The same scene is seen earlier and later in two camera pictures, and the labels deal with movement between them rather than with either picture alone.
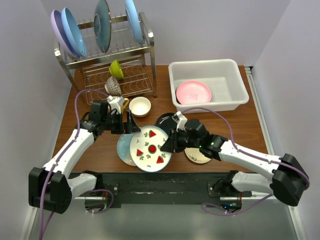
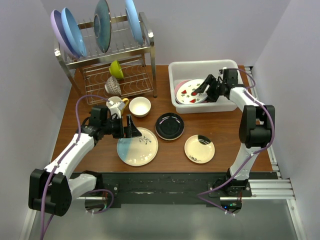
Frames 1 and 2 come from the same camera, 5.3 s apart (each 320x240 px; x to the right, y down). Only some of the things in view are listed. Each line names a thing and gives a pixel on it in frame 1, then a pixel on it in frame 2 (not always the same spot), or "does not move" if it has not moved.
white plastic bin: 223,76 does not move
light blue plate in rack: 133,21 does not move
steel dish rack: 128,68 does not move
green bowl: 115,70 does not move
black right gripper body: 181,140 -> 219,85
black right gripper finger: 168,145 -> 209,79
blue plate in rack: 73,34 does not move
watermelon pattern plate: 145,151 -> 185,94
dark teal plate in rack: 102,25 does not move
